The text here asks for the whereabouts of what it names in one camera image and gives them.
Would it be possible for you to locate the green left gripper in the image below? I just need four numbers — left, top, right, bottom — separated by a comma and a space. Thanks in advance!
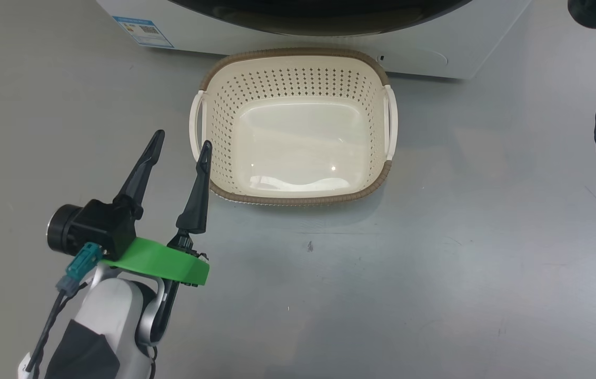
101, 130, 212, 287

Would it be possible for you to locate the round black glass washer door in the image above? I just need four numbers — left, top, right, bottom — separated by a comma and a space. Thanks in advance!
166, 0, 475, 37

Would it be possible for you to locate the cream perforated laundry basket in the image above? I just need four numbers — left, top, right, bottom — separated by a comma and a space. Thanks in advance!
189, 47, 399, 206

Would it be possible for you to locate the white front-load washing machine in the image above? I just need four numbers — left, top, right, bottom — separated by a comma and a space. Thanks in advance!
95, 0, 533, 79

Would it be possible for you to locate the blue energy label sticker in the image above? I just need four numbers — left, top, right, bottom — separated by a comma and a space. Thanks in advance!
113, 16, 175, 49

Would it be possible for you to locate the round filter cover flap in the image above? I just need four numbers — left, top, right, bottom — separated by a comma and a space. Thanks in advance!
411, 48, 450, 67

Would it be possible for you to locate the left arm cable teal connector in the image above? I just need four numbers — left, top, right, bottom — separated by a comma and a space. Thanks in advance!
23, 242, 104, 379

